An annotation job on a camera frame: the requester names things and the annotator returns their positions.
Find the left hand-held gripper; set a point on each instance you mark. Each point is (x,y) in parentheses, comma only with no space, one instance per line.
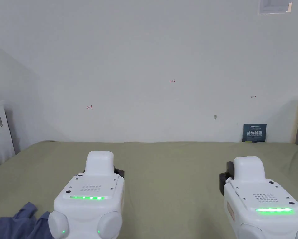
(91,189)

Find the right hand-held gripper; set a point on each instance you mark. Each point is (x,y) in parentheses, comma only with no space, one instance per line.
(258,196)

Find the dark blue shirt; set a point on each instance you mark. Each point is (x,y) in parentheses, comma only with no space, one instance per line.
(19,224)

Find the dark blue sign card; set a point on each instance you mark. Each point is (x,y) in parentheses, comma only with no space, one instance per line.
(254,133)

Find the bed with pale green sheet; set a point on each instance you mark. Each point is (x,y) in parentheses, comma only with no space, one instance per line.
(163,164)

